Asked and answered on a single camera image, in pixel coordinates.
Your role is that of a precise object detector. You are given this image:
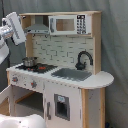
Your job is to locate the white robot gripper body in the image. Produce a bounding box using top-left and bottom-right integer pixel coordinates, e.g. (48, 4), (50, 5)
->
(6, 12), (26, 45)

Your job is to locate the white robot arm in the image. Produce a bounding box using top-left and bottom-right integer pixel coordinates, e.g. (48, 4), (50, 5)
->
(0, 12), (46, 128)

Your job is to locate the black toy stovetop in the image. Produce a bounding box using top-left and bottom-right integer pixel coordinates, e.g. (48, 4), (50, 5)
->
(18, 63), (55, 74)

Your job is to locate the white oven door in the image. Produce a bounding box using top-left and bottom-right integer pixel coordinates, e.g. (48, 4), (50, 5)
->
(0, 86), (15, 116)

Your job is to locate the white toy microwave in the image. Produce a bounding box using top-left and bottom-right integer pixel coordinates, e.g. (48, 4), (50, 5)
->
(49, 14), (92, 35)

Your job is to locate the white cabinet door with dispenser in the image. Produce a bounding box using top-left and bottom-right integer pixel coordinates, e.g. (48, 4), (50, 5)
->
(45, 81), (82, 128)

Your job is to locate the grey range hood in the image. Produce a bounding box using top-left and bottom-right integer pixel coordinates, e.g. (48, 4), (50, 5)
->
(25, 16), (49, 34)

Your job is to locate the black toy faucet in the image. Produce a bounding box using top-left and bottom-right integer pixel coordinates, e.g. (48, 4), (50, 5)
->
(75, 51), (93, 70)

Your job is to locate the left red stove knob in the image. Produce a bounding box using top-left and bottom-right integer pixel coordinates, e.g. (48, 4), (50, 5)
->
(12, 77), (18, 82)

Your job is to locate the right red stove knob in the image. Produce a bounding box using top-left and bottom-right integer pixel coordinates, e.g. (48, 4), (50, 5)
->
(31, 81), (37, 88)

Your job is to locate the grey toy sink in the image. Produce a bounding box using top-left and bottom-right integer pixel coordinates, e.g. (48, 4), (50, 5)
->
(52, 68), (92, 81)

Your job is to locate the small metal pot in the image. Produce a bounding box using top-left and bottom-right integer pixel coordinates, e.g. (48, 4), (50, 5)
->
(22, 57), (37, 67)

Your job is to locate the white wooden toy kitchen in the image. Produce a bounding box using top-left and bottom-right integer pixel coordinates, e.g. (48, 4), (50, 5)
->
(5, 10), (115, 128)

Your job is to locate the red stove knob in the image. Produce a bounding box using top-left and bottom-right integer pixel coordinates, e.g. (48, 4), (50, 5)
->
(31, 81), (37, 88)
(12, 77), (18, 82)

